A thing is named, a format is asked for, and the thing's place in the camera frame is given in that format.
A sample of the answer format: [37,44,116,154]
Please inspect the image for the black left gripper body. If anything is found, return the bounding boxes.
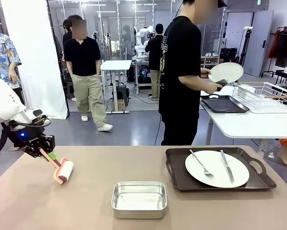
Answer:
[8,125,47,146]

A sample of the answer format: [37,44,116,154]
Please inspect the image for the pink lint roller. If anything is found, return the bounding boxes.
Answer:
[38,148,74,185]

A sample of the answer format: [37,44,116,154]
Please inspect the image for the large white dinner plate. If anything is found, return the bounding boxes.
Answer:
[185,150,251,188]

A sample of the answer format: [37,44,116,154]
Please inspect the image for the dark grey cloth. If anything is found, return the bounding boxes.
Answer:
[215,79,228,92]

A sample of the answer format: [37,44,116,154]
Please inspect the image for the person's right forearm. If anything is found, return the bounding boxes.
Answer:
[179,76,214,94]

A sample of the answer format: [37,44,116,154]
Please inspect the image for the person's left hand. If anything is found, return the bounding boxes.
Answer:
[200,68,213,79]

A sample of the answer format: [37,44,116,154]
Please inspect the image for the person's right hand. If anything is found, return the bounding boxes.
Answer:
[209,82,225,94]

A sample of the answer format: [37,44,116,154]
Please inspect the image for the grey plastic stool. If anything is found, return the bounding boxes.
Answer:
[66,81,75,99]

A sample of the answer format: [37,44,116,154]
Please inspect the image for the white fabric backdrop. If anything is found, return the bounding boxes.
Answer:
[0,0,70,120]

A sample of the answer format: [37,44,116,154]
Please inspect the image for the cardboard box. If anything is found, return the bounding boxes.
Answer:
[111,99,126,112]

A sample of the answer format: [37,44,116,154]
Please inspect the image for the mannequin in floral shirt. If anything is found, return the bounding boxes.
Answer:
[0,9,26,151]

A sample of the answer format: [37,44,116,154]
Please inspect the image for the black stool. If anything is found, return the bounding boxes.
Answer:
[116,86,130,107]

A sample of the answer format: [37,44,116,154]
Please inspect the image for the man in khaki trousers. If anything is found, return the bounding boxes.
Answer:
[63,14,114,132]

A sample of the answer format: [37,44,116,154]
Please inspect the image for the small white standing desk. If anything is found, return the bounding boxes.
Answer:
[100,59,132,115]

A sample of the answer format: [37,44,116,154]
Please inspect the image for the rectangular metal container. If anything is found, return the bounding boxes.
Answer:
[111,181,168,220]

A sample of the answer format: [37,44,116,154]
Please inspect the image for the dark brown serving tray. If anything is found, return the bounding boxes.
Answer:
[165,147,277,192]

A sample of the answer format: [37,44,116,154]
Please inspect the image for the person with black cap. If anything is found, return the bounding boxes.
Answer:
[145,23,167,101]

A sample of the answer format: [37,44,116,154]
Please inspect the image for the person in black t-shirt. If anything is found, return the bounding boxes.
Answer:
[158,0,228,146]

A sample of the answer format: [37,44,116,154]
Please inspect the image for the silver fork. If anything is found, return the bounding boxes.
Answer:
[189,149,215,179]

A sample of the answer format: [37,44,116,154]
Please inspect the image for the silver table knife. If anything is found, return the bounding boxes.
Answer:
[220,149,235,184]

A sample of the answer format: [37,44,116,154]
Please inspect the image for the black flat tray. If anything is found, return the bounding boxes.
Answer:
[200,94,251,114]

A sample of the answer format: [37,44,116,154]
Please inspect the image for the wooden shoe rack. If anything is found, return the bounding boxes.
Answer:
[200,53,220,70]

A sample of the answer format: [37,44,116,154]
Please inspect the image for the white side table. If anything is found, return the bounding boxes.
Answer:
[200,82,287,153]

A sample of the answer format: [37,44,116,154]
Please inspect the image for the black bags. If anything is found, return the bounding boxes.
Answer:
[220,47,238,67]

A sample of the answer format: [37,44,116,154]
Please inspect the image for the black tripod stand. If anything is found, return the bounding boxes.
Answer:
[238,26,254,72]

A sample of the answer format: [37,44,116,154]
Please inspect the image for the grey door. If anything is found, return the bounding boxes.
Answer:
[243,11,274,77]

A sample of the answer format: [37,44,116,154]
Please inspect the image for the black clothes rack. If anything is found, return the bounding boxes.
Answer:
[261,26,287,80]

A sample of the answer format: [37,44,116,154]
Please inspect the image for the orange hanging jacket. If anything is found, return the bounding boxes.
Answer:
[267,30,281,59]

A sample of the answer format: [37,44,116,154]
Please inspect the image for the black hanging garment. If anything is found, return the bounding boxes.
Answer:
[275,30,287,68]

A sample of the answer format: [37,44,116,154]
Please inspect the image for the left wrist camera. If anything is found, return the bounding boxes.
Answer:
[25,109,44,120]

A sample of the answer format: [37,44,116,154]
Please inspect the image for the white wire dish rack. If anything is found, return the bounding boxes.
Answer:
[231,81,287,114]

